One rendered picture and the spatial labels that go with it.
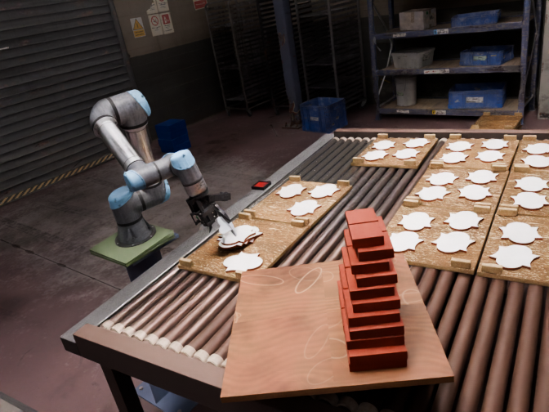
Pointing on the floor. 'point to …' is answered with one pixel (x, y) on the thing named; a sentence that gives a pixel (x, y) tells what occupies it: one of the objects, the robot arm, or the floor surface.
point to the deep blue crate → (323, 114)
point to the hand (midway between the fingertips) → (224, 233)
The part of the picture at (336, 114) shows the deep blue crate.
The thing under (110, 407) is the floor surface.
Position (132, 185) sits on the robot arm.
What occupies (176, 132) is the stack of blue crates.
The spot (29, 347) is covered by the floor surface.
